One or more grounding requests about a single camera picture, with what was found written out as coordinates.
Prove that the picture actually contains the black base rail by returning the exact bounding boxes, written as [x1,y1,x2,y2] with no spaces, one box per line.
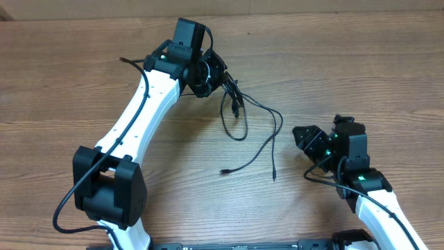
[86,238,372,250]

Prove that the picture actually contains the black cable bundle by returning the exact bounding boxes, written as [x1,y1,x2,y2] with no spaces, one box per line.
[219,71,284,182]

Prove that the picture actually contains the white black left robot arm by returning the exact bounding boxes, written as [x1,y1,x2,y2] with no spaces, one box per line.
[73,18,227,249]

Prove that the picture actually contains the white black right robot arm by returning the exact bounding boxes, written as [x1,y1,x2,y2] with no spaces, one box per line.
[292,115,426,249]

